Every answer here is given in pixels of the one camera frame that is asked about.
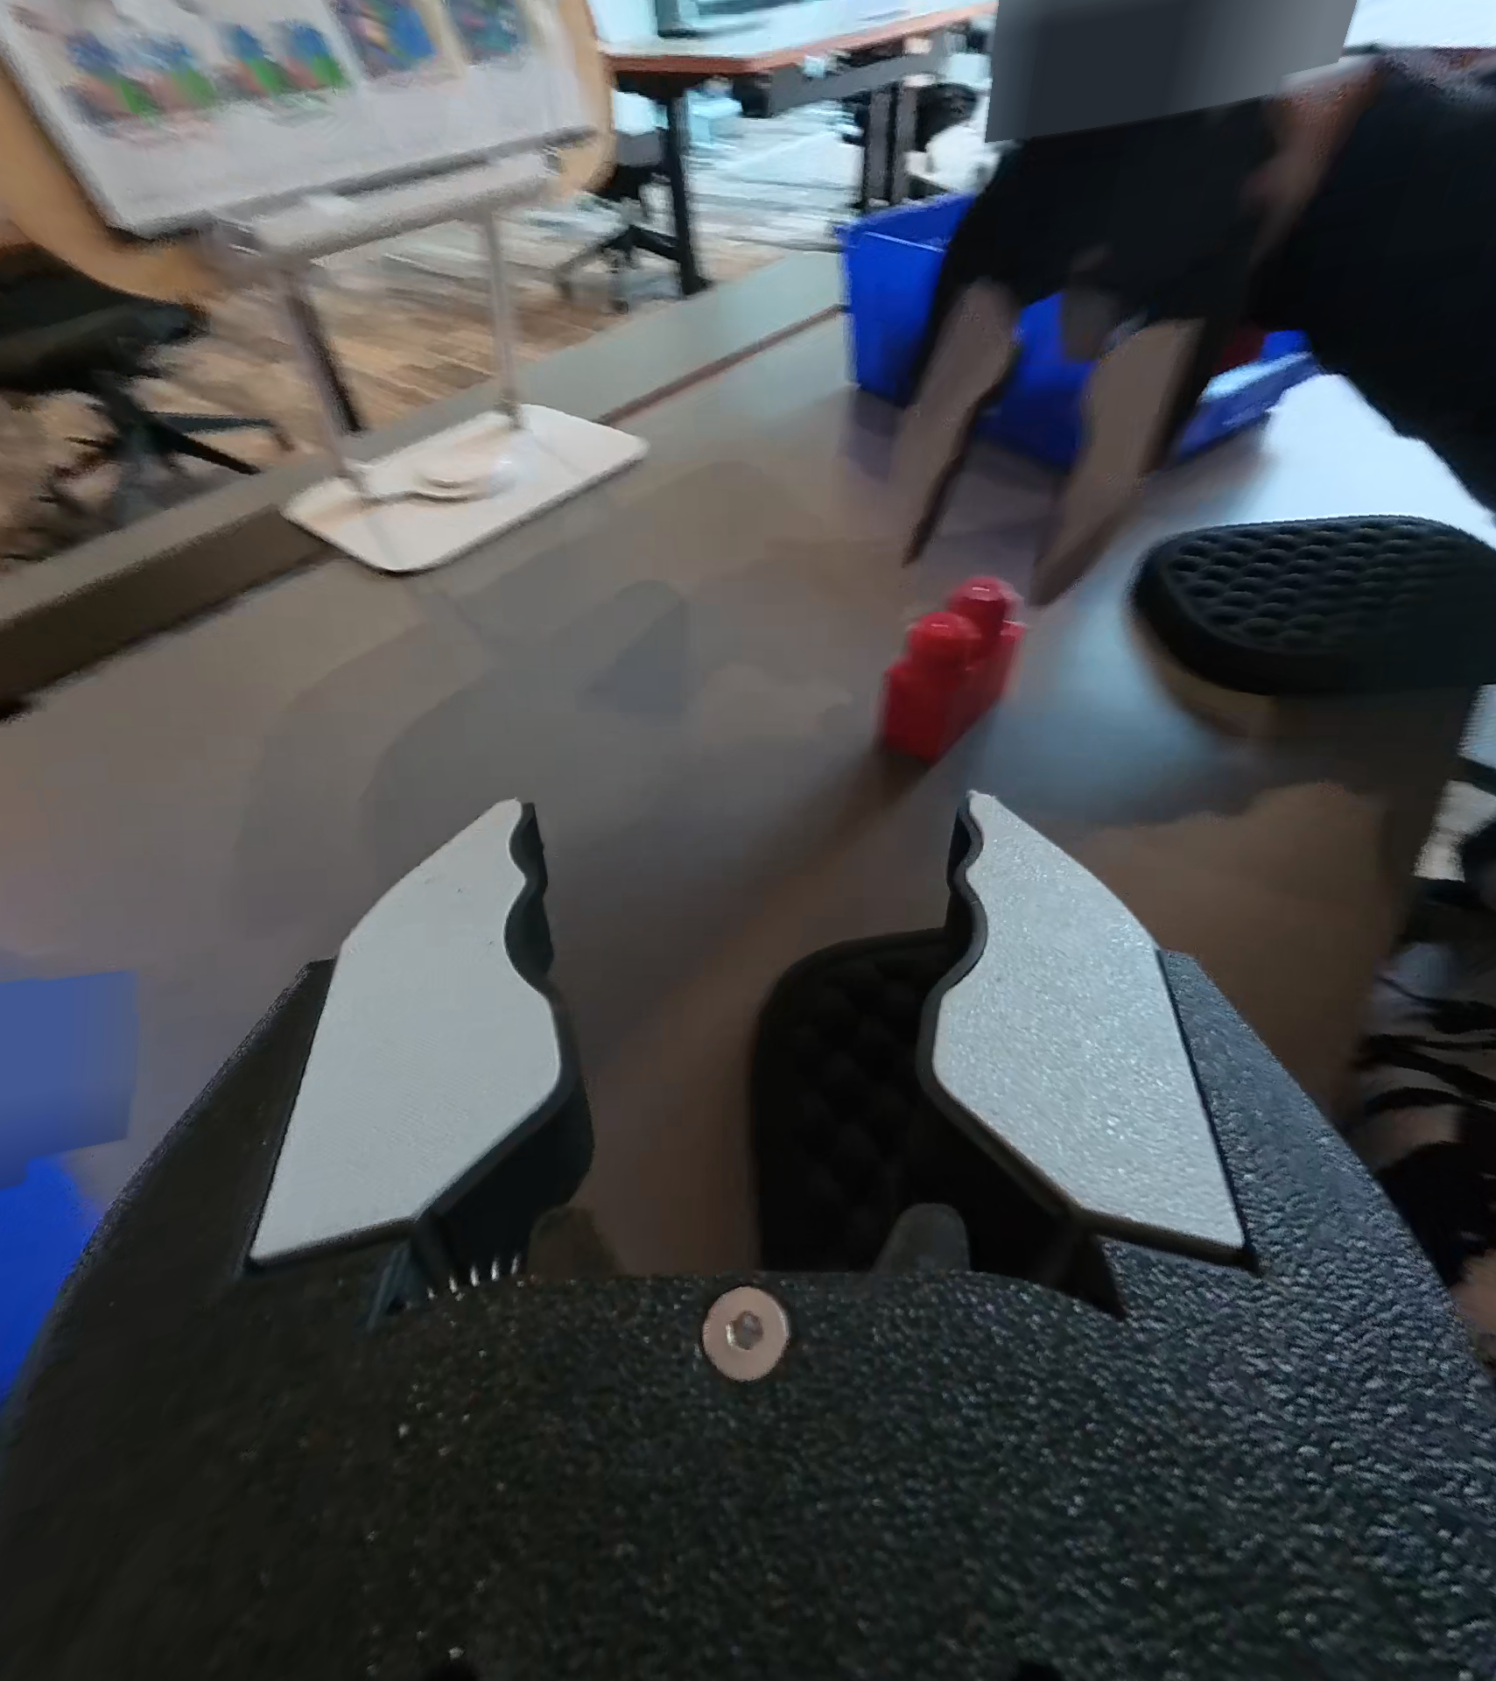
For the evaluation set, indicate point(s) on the black honeycomb rubber pad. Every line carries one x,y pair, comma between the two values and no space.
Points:
1353,605

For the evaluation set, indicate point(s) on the red two-stud mega block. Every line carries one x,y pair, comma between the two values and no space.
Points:
944,684

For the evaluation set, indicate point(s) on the black office chair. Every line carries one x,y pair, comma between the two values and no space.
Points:
65,383

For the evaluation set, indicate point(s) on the blue bin with white label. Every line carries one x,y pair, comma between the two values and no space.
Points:
892,304

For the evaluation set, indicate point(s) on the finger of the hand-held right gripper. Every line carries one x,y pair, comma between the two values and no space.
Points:
958,409
1121,447

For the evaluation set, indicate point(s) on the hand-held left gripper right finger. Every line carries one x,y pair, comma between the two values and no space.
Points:
1090,1052

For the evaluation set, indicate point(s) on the wooden background desk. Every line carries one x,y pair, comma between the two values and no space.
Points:
774,54

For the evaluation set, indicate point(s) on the person's patterned garment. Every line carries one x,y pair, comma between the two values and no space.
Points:
1484,1130

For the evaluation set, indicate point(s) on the blue plastic storage bin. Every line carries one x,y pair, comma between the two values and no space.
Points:
0,1262

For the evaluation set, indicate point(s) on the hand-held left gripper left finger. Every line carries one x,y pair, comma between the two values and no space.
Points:
421,1052

